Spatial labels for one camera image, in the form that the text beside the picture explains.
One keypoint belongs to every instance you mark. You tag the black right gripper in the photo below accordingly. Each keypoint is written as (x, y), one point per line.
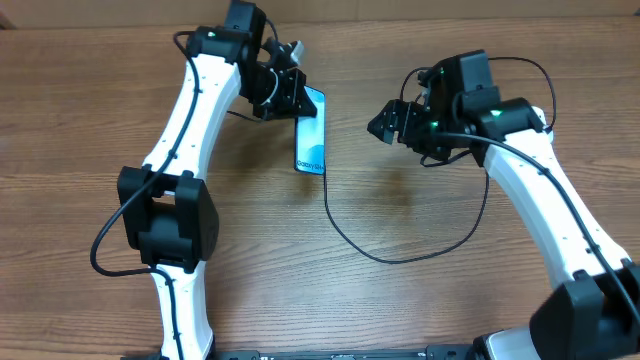
(393, 120)

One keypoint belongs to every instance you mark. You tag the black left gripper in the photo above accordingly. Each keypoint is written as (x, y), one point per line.
(286, 106)

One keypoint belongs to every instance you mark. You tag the blue Samsung smartphone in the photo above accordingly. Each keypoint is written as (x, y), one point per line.
(310, 137)

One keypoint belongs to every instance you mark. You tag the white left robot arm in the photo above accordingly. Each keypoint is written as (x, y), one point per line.
(167, 210)

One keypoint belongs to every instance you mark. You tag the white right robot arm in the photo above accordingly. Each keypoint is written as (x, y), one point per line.
(593, 311)

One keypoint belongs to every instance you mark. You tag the white power strip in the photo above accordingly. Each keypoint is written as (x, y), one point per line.
(545, 126)

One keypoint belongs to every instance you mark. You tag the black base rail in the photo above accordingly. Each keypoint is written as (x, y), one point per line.
(350, 355)

